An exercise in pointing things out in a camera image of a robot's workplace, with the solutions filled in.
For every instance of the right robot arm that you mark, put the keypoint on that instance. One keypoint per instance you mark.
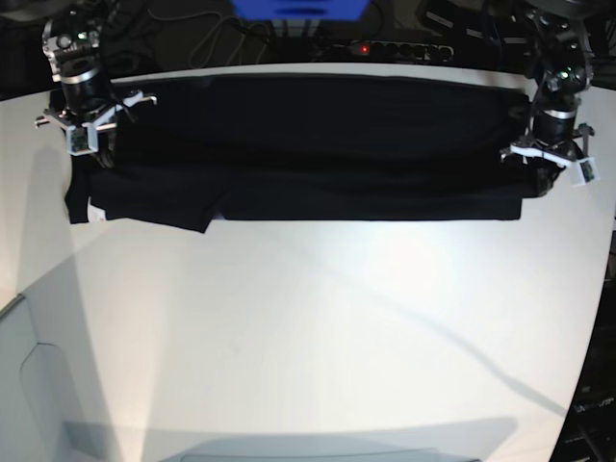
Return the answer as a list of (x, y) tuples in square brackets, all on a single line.
[(75, 39)]

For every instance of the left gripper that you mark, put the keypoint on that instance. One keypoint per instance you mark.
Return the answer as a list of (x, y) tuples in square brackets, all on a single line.
[(554, 137)]

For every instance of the blue plastic box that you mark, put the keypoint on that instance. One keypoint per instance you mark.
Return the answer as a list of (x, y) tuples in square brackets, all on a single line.
[(338, 10)]

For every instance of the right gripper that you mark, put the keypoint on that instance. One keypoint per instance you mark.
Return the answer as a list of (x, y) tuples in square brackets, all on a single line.
[(89, 96)]

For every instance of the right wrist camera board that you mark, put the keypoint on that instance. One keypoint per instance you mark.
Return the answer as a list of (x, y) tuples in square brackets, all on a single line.
[(81, 140)]

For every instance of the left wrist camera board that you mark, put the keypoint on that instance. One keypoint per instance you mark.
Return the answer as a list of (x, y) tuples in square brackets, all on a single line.
[(584, 172)]

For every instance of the black T-shirt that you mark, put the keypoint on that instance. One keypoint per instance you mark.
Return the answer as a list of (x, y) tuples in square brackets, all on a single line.
[(309, 147)]

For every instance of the black power strip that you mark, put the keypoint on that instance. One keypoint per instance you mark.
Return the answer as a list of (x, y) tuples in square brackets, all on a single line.
[(379, 51)]

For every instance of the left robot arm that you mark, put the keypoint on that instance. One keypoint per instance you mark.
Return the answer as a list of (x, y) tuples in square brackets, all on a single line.
[(559, 64)]

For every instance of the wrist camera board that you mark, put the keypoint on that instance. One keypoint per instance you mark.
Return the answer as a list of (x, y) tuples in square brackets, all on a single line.
[(81, 140), (584, 172)]

